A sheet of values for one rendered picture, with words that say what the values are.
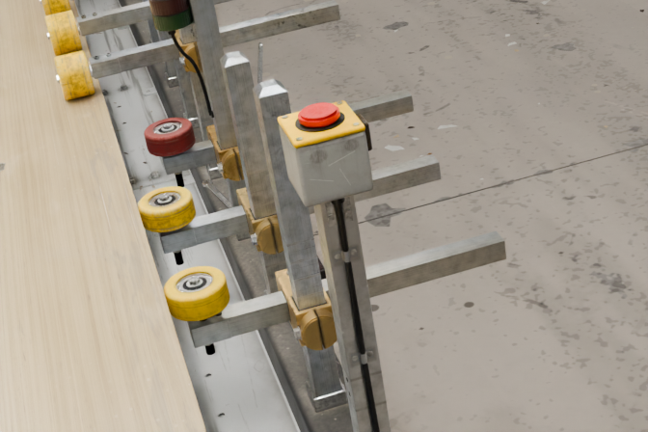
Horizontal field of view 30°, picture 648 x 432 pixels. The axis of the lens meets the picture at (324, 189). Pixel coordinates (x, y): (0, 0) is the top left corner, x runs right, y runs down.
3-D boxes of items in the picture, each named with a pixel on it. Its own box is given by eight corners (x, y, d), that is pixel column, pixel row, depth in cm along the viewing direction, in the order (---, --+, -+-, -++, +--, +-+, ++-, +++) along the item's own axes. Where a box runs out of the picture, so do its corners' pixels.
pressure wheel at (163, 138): (200, 171, 207) (186, 110, 202) (208, 190, 200) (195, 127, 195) (154, 182, 206) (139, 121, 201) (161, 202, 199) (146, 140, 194)
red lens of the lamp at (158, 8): (186, -2, 189) (183, -15, 188) (193, 9, 183) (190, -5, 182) (148, 7, 188) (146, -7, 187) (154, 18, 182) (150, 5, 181)
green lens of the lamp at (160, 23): (189, 13, 190) (186, 0, 189) (196, 24, 185) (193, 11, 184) (151, 22, 189) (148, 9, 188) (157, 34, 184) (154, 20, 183)
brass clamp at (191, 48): (204, 44, 226) (199, 19, 223) (218, 68, 214) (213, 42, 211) (173, 52, 224) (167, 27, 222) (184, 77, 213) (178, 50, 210)
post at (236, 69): (298, 332, 189) (243, 47, 167) (304, 344, 186) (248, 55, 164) (277, 338, 188) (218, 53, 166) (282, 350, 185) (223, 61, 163)
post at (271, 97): (337, 397, 165) (279, 74, 143) (345, 412, 162) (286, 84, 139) (313, 404, 164) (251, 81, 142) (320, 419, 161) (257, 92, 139)
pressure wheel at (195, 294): (201, 330, 164) (183, 258, 158) (252, 338, 160) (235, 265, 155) (169, 365, 158) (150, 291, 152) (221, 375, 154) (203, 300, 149)
